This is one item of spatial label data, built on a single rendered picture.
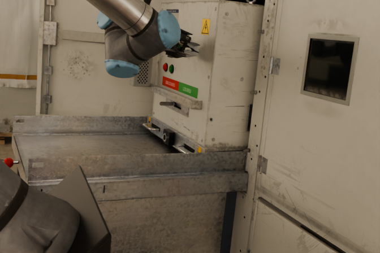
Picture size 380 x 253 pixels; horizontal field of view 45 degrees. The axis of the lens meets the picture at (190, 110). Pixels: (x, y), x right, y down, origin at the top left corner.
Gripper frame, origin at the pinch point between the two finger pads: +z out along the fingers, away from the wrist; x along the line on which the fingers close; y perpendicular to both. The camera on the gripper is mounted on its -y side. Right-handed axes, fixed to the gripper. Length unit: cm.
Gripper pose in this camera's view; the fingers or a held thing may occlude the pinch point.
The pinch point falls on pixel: (194, 51)
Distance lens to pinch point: 154.7
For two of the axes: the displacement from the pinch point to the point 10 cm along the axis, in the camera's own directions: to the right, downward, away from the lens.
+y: 6.4, 1.9, -7.5
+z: 7.1, 2.2, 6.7
